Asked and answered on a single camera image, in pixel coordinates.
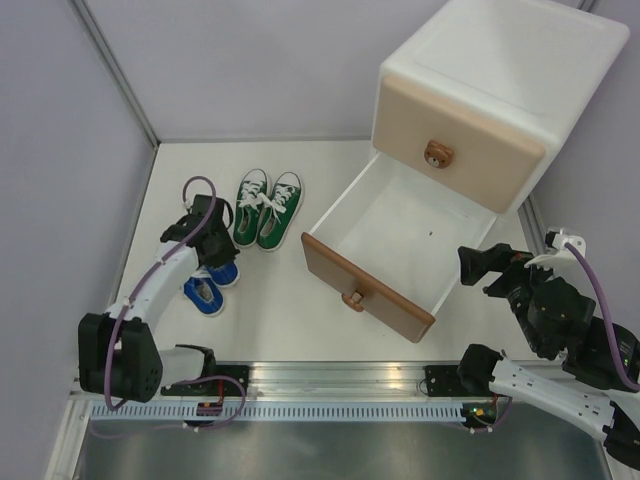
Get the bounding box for white cabinet shell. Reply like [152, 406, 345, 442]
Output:
[378, 1, 630, 202]

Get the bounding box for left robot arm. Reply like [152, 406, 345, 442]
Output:
[78, 194, 239, 402]

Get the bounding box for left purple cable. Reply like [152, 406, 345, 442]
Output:
[102, 175, 219, 414]

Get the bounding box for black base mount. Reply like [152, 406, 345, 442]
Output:
[160, 364, 250, 398]
[424, 365, 468, 398]

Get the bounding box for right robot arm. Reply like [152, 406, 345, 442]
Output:
[456, 236, 639, 469]

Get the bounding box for brown drawer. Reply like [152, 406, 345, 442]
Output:
[301, 153, 497, 343]

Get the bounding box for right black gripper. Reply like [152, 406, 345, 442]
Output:
[456, 240, 564, 351]

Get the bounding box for left green sneaker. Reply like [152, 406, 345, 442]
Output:
[233, 168, 269, 248]

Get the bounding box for right green sneaker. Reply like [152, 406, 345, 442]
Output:
[256, 172, 304, 252]

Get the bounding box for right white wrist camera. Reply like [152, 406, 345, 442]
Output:
[525, 228, 586, 270]

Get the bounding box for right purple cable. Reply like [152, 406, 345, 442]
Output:
[567, 242, 640, 389]

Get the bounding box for bear knob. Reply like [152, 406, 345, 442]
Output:
[424, 140, 454, 169]
[341, 290, 364, 313]

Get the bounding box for right aluminium frame rail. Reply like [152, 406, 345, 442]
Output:
[517, 194, 547, 255]

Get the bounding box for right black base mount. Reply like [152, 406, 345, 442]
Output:
[424, 365, 468, 398]

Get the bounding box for left corner aluminium post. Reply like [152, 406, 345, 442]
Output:
[67, 0, 161, 151]

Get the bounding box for blue sneaker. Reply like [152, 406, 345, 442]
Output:
[200, 261, 240, 288]
[183, 277, 224, 316]

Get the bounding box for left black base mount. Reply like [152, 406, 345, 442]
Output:
[160, 364, 250, 398]

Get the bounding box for beige upper drawer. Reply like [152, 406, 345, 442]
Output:
[372, 74, 546, 214]

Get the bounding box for white slotted cable duct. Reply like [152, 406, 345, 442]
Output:
[91, 400, 466, 423]

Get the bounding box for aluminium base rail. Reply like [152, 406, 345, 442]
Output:
[74, 357, 561, 401]

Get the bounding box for purple cable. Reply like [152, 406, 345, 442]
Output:
[102, 175, 219, 414]
[567, 242, 640, 389]

